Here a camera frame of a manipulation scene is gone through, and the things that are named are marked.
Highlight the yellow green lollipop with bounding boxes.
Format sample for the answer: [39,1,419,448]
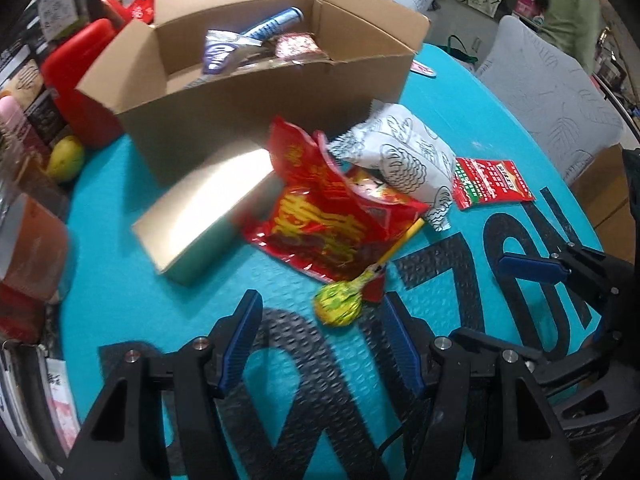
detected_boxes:
[312,218,425,327]

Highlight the clear jar orange label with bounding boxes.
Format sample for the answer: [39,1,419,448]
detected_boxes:
[1,179,70,302]

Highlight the yellow green citrus fruit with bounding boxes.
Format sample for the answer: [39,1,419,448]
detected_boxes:
[47,136,86,183]

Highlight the large red snack bag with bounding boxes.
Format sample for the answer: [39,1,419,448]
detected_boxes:
[243,117,427,282]

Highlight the white illustrated snack bag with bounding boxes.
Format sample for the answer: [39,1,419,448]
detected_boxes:
[326,102,456,232]

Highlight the grey leaf pattern cushion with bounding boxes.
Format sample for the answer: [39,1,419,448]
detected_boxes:
[475,15,624,185]

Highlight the red green sachet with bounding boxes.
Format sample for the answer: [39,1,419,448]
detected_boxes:
[452,157,535,210]

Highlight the person in green top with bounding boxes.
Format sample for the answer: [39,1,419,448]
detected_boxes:
[535,0,601,75]

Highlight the blue cylindrical snack tube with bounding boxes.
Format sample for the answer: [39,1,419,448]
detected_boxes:
[241,6,304,41]

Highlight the packaged yellow waffle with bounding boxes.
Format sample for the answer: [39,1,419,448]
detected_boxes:
[182,58,330,90]

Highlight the purple silver snack bag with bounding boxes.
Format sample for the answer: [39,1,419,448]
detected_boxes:
[202,29,262,75]

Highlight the gold small box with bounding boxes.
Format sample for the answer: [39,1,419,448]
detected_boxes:
[132,141,282,285]

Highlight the red chinese text bag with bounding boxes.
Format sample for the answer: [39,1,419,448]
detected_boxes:
[128,0,154,25]

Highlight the red plastic canister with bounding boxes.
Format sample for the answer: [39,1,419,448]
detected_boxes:
[39,17,126,150]

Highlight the teal bubble mat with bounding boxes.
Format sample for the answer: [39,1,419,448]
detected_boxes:
[60,41,606,480]

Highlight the pink red flat packet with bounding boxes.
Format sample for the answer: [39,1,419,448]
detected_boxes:
[410,60,437,79]

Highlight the brown cardboard box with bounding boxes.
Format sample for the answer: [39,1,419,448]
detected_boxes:
[78,0,430,185]

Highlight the dark labelled jar on canister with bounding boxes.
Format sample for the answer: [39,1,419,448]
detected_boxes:
[36,0,89,44]

